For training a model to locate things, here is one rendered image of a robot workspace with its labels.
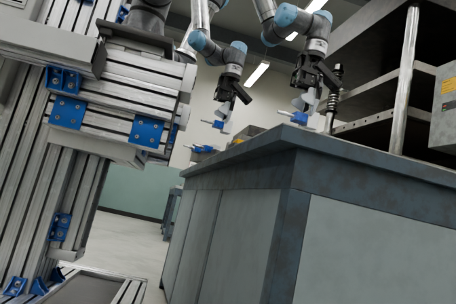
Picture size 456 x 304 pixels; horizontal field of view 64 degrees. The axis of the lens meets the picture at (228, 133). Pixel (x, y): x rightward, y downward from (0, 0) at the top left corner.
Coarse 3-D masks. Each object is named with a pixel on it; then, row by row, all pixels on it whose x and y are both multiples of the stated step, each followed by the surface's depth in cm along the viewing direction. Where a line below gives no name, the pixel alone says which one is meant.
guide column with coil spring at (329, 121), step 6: (336, 66) 256; (342, 66) 256; (330, 96) 252; (336, 96) 251; (330, 102) 250; (336, 102) 250; (330, 108) 249; (330, 114) 248; (330, 120) 247; (324, 126) 248; (330, 126) 246; (324, 132) 246; (330, 132) 246
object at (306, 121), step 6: (282, 114) 115; (288, 114) 115; (294, 114) 115; (300, 114) 114; (306, 114) 115; (318, 114) 116; (294, 120) 115; (300, 120) 114; (306, 120) 115; (312, 120) 115; (300, 126) 118; (306, 126) 114; (312, 126) 114
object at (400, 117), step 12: (408, 12) 185; (408, 24) 183; (408, 36) 181; (408, 48) 179; (408, 60) 177; (408, 72) 176; (408, 84) 175; (396, 96) 176; (408, 96) 174; (396, 108) 174; (396, 120) 172; (396, 132) 170; (396, 144) 169
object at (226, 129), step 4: (200, 120) 150; (204, 120) 150; (216, 120) 150; (224, 120) 152; (212, 124) 151; (216, 124) 149; (220, 124) 150; (224, 124) 150; (228, 124) 150; (232, 124) 151; (216, 128) 153; (220, 128) 152; (224, 128) 150; (228, 128) 150; (220, 132) 153; (224, 132) 151; (228, 132) 150
